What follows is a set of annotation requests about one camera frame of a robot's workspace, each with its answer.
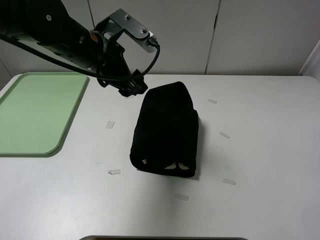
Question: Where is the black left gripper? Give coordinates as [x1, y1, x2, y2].
[96, 43, 148, 97]

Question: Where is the black short sleeve shirt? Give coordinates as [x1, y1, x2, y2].
[129, 81, 199, 178]

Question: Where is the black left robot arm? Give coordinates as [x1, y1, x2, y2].
[0, 0, 148, 97]

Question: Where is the green plastic tray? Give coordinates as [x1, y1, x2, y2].
[0, 72, 90, 156]

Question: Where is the clear tape piece left middle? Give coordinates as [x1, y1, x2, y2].
[106, 120, 115, 129]

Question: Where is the clear tape piece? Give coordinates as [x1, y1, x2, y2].
[174, 193, 189, 201]
[207, 99, 218, 104]
[219, 131, 230, 139]
[108, 169, 121, 176]
[222, 178, 237, 186]
[106, 120, 115, 129]

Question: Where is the clear tape piece far right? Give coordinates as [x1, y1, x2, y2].
[207, 99, 218, 104]

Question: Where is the clear tape piece front left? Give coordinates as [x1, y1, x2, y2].
[108, 169, 121, 176]

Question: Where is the clear tape piece right middle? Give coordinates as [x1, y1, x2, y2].
[219, 131, 230, 139]

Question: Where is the clear tape piece near front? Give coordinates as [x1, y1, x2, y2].
[174, 193, 189, 201]

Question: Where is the clear tape piece front right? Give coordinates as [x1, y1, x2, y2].
[222, 178, 237, 186]

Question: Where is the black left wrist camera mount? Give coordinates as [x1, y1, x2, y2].
[93, 8, 157, 53]

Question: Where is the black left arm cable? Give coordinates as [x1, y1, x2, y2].
[0, 34, 161, 81]

